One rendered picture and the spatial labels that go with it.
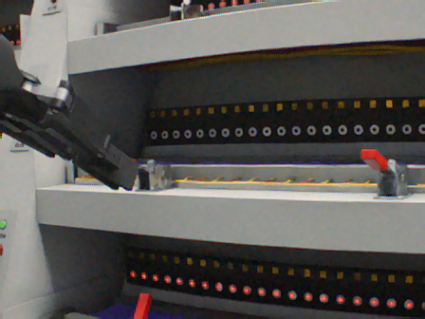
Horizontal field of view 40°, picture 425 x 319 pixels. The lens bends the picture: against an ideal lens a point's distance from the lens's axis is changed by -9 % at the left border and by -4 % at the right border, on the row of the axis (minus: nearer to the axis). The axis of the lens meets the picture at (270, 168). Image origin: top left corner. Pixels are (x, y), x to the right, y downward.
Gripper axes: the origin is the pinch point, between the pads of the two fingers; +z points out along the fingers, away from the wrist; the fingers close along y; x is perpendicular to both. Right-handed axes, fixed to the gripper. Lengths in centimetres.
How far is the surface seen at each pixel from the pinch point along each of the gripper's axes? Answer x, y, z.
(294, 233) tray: -3.3, 18.0, 7.7
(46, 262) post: -8.7, -17.9, 11.7
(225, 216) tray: -2.3, 10.7, 7.1
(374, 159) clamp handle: 0.7, 27.1, 0.5
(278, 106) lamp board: 16.4, 7.0, 18.8
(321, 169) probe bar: 4.0, 18.4, 10.0
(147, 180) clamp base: 1.5, -0.7, 7.7
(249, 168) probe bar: 4.1, 10.4, 10.0
